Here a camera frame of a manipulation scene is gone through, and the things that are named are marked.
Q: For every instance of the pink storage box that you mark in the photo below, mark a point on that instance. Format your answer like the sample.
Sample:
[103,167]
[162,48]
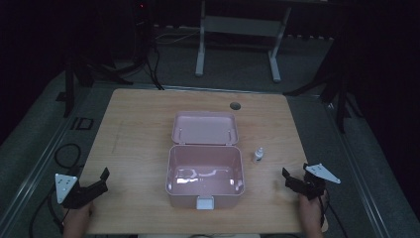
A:
[205,158]

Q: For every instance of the black floor bracket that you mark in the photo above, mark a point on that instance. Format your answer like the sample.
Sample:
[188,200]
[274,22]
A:
[82,124]

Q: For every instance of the white metal stand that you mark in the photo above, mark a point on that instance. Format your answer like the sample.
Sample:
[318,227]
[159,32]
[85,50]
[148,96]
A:
[241,36]

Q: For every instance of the person's left hand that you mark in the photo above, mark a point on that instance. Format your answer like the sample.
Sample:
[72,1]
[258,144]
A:
[76,218]

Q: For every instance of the person's right hand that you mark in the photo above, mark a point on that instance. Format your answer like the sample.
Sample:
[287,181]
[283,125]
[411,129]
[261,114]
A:
[311,214]

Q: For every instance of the black stand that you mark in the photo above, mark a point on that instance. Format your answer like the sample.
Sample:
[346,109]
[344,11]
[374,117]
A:
[95,66]
[333,86]

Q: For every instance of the small white bottle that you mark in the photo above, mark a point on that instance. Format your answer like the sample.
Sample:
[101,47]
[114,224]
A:
[258,155]

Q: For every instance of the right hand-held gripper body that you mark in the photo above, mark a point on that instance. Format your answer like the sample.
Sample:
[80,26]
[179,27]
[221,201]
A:
[314,181]

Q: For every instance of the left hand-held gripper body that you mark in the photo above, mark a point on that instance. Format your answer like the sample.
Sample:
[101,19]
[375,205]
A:
[79,194]

